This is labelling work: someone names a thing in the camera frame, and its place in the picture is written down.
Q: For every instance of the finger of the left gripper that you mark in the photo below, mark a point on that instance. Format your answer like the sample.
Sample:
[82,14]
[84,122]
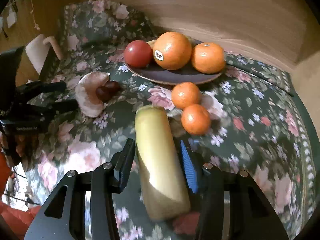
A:
[33,89]
[47,112]

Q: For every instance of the beige rolled item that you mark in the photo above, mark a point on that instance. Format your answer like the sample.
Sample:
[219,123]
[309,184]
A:
[37,50]

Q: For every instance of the large orange with sticker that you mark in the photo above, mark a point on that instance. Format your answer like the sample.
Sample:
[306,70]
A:
[172,50]

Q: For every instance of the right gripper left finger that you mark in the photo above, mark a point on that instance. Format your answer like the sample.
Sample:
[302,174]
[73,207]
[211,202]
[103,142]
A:
[62,216]

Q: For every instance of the floral dark green cloth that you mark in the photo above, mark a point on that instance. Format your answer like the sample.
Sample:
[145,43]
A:
[258,121]

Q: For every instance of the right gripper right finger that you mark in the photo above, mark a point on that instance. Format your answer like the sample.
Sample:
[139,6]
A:
[251,214]

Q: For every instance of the small tangerine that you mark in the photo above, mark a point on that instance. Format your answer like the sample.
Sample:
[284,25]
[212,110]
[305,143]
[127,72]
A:
[195,119]
[185,94]

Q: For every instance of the dark red grape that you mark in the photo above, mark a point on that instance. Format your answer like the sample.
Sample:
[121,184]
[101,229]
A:
[103,94]
[112,87]

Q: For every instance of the pink white shell dish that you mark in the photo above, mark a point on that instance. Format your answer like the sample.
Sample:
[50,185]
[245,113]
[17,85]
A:
[85,93]

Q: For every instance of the red tomato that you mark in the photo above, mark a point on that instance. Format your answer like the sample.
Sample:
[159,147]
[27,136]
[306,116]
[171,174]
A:
[138,54]

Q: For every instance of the dark round plate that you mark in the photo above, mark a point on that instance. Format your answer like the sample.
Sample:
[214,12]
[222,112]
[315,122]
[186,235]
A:
[153,72]

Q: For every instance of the medium orange mandarin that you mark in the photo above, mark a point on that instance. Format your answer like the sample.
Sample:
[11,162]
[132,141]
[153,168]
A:
[208,58]

